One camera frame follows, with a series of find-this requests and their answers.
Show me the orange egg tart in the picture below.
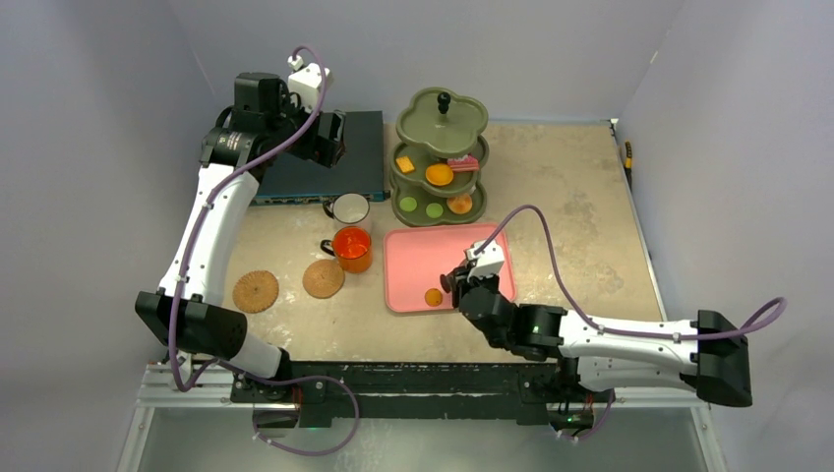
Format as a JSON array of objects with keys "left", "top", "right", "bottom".
[{"left": 425, "top": 163, "right": 454, "bottom": 187}]

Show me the green macaron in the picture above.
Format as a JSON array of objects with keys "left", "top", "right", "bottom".
[
  {"left": 425, "top": 203, "right": 445, "bottom": 219},
  {"left": 398, "top": 197, "right": 418, "bottom": 213}
]

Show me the pink serving tray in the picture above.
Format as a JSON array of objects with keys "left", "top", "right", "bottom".
[{"left": 383, "top": 223, "right": 497, "bottom": 314}]

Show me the woven coaster right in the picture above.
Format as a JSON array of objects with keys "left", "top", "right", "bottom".
[{"left": 302, "top": 260, "right": 345, "bottom": 299}]

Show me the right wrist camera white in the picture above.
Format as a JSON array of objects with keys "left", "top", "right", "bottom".
[{"left": 464, "top": 240, "right": 506, "bottom": 280}]

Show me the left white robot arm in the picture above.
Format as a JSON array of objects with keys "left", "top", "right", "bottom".
[{"left": 135, "top": 63, "right": 344, "bottom": 402}]

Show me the yellow black tool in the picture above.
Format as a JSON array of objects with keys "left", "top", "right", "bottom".
[{"left": 624, "top": 141, "right": 633, "bottom": 188}]

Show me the white ribbed cup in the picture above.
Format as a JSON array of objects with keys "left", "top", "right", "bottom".
[{"left": 323, "top": 193, "right": 373, "bottom": 232}]

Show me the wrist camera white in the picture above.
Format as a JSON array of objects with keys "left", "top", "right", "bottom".
[
  {"left": 286, "top": 56, "right": 333, "bottom": 113},
  {"left": 464, "top": 240, "right": 506, "bottom": 280}
]

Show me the orange translucent cup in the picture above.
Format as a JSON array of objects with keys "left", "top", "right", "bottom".
[{"left": 320, "top": 226, "right": 373, "bottom": 273}]

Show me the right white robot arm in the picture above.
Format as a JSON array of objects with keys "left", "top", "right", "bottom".
[{"left": 440, "top": 263, "right": 752, "bottom": 407}]

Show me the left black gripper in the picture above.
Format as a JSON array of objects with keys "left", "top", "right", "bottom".
[{"left": 267, "top": 88, "right": 345, "bottom": 167}]

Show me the green three-tier stand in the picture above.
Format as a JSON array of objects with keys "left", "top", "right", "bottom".
[{"left": 388, "top": 87, "right": 490, "bottom": 227}]

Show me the orange cookie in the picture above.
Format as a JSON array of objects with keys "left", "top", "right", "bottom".
[{"left": 424, "top": 288, "right": 444, "bottom": 307}]

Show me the square yellow cracker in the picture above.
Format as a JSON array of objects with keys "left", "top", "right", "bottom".
[{"left": 394, "top": 155, "right": 415, "bottom": 174}]

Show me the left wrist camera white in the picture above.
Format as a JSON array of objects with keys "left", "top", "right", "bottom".
[{"left": 286, "top": 56, "right": 333, "bottom": 113}]

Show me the pink cake slice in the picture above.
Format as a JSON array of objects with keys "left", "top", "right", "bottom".
[{"left": 447, "top": 153, "right": 481, "bottom": 173}]

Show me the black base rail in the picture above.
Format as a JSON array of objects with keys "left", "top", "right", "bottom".
[{"left": 230, "top": 361, "right": 611, "bottom": 428}]

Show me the orange bun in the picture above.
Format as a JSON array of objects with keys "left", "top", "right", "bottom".
[{"left": 447, "top": 194, "right": 474, "bottom": 215}]

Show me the dark network switch box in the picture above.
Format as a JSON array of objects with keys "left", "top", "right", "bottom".
[{"left": 252, "top": 110, "right": 389, "bottom": 206}]

